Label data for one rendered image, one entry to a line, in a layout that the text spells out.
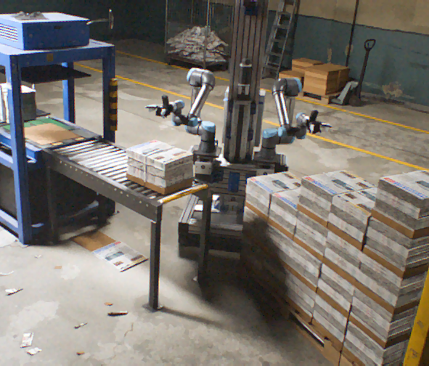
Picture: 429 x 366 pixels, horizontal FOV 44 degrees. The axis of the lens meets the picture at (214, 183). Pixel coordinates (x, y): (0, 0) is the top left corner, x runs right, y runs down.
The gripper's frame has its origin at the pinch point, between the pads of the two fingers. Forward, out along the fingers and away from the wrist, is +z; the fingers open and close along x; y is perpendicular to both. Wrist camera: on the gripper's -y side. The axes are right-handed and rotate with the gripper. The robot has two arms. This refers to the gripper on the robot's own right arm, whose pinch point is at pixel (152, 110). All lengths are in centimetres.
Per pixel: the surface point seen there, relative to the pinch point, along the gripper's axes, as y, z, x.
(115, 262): 123, 24, -3
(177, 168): 21, 23, -44
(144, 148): 18.6, 22.6, -14.6
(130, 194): 42, 47, -26
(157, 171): 23, 35, -37
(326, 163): 120, -317, -42
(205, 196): 45, 1, -57
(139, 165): 27.3, 32.4, -19.1
